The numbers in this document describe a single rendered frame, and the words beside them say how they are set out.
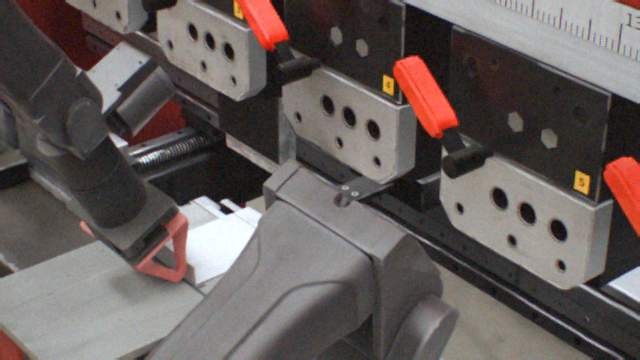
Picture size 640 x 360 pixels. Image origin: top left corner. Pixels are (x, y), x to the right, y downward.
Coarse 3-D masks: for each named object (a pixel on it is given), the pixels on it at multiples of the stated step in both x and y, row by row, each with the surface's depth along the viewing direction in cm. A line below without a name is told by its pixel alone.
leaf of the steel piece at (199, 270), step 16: (208, 224) 137; (224, 224) 137; (240, 224) 137; (192, 240) 134; (208, 240) 134; (224, 240) 134; (240, 240) 134; (160, 256) 131; (192, 256) 131; (208, 256) 131; (224, 256) 131; (192, 272) 126; (208, 272) 129; (224, 272) 129
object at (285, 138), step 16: (224, 96) 131; (256, 96) 126; (224, 112) 132; (240, 112) 129; (256, 112) 127; (272, 112) 125; (224, 128) 133; (240, 128) 130; (256, 128) 128; (272, 128) 126; (288, 128) 126; (240, 144) 133; (256, 144) 129; (272, 144) 127; (288, 144) 126; (256, 160) 132; (272, 160) 128
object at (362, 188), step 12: (360, 180) 144; (372, 180) 144; (396, 180) 143; (420, 180) 141; (432, 180) 141; (348, 192) 142; (360, 192) 142; (372, 192) 142; (384, 192) 143; (396, 192) 144; (408, 192) 143; (420, 192) 141; (432, 192) 142; (408, 204) 143; (420, 204) 142; (432, 204) 143
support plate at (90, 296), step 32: (192, 224) 137; (64, 256) 132; (96, 256) 132; (0, 288) 127; (32, 288) 127; (64, 288) 127; (96, 288) 127; (128, 288) 127; (160, 288) 127; (192, 288) 127; (0, 320) 122; (32, 320) 122; (64, 320) 122; (96, 320) 122; (128, 320) 122; (160, 320) 122; (32, 352) 118; (64, 352) 118; (96, 352) 118; (128, 352) 118
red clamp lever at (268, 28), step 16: (240, 0) 110; (256, 0) 110; (256, 16) 109; (272, 16) 110; (256, 32) 110; (272, 32) 109; (272, 48) 109; (288, 48) 110; (288, 64) 108; (304, 64) 109; (320, 64) 110; (288, 80) 108
